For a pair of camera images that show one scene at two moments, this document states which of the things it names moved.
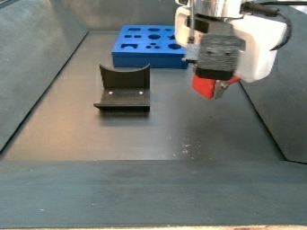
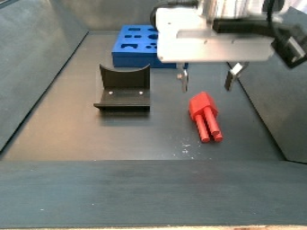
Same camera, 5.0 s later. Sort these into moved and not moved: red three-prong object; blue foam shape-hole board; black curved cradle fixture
Moved: red three-prong object
Not moved: blue foam shape-hole board; black curved cradle fixture
